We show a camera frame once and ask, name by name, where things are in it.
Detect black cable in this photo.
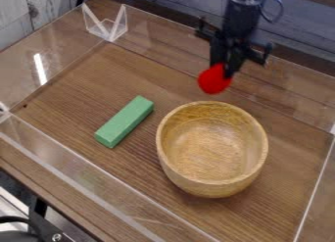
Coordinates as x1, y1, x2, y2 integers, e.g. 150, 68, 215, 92
0, 214, 45, 242

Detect clear acrylic tray walls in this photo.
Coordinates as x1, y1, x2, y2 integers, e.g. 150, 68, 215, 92
0, 0, 335, 242

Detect red plush strawberry toy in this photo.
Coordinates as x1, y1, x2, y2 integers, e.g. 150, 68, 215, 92
198, 64, 233, 94

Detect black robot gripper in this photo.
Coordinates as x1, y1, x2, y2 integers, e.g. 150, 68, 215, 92
195, 18, 274, 78

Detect wooden bowl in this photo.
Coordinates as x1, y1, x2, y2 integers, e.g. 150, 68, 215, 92
157, 101, 270, 198

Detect clear acrylic corner bracket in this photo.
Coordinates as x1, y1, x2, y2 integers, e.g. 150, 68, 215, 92
82, 4, 129, 42

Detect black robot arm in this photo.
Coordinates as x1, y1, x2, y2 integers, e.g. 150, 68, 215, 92
195, 0, 285, 79

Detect green rectangular block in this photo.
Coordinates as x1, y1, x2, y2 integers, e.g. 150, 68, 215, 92
95, 96, 155, 148

